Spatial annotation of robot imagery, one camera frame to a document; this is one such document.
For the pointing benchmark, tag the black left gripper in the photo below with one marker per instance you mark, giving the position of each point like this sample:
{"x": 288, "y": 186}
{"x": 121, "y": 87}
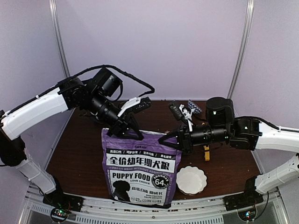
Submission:
{"x": 121, "y": 126}

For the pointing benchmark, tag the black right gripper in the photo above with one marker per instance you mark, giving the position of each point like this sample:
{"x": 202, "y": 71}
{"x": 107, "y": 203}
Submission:
{"x": 184, "y": 142}

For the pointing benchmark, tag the yellow plastic scoop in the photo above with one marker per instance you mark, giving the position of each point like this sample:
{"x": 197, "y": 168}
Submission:
{"x": 206, "y": 152}

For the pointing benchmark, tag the purple pet food bag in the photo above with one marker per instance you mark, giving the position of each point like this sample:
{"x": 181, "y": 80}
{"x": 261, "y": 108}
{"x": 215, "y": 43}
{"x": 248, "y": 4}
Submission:
{"x": 140, "y": 172}

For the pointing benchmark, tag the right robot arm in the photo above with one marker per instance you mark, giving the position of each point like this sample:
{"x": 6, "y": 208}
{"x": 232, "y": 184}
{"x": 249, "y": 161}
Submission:
{"x": 245, "y": 132}

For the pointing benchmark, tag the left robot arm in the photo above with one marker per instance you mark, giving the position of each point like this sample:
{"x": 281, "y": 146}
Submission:
{"x": 90, "y": 95}

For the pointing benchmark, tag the white scalloped dish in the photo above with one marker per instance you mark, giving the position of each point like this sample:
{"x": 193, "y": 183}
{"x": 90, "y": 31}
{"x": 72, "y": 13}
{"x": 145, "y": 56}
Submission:
{"x": 191, "y": 180}

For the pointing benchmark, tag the blue white patterned bowl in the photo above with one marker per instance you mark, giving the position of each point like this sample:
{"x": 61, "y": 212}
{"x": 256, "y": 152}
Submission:
{"x": 195, "y": 109}

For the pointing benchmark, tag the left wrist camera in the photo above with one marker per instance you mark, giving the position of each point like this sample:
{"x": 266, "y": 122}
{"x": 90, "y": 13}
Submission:
{"x": 135, "y": 106}

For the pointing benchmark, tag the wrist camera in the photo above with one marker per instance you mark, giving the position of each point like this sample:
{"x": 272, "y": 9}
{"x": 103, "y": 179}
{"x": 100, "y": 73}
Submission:
{"x": 135, "y": 106}
{"x": 182, "y": 113}

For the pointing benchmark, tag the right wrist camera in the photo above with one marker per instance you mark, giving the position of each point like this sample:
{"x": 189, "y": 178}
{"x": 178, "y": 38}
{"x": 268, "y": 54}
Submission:
{"x": 182, "y": 113}

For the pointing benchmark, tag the aluminium front rail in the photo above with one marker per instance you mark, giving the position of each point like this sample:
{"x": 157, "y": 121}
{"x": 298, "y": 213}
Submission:
{"x": 209, "y": 210}

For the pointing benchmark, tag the aluminium corner post left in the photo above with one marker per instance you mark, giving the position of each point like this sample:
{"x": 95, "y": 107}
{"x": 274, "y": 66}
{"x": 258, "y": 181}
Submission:
{"x": 55, "y": 21}

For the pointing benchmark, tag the aluminium corner post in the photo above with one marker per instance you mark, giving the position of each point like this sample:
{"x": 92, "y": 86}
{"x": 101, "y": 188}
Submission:
{"x": 243, "y": 45}
{"x": 55, "y": 21}

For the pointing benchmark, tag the aluminium corner post right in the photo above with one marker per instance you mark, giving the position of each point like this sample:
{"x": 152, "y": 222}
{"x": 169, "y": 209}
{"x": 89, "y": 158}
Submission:
{"x": 243, "y": 45}

